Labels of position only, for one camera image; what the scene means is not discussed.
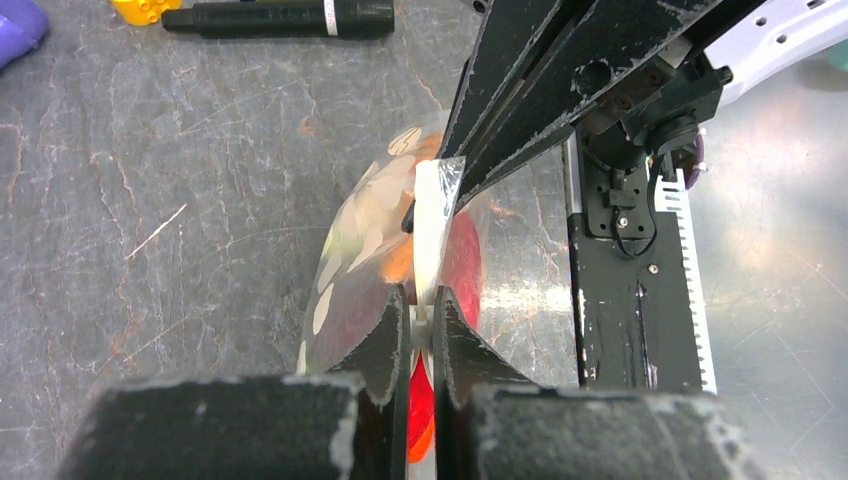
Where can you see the multicolour block stack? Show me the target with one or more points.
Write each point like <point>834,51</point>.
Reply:
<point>144,12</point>

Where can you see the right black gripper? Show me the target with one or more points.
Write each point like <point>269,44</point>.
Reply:
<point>668,123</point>

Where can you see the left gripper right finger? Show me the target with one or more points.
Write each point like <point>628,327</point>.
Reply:
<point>492,422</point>

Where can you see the purple toy flashlight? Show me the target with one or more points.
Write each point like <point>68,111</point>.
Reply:
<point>23,26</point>

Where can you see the black marker pen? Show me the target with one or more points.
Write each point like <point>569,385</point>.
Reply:
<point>348,20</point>

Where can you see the red toy chili pepper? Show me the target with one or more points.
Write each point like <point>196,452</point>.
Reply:
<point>421,421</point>

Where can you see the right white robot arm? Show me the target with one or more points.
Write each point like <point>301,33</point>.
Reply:
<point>775,40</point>

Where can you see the clear polka dot zip bag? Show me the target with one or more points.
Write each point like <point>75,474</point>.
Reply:
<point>366,251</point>

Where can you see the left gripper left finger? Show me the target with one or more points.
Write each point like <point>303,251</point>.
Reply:
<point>347,423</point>

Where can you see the red toy tomato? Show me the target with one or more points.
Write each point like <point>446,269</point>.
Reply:
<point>462,269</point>

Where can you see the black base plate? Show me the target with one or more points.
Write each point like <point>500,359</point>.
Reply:
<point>639,309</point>

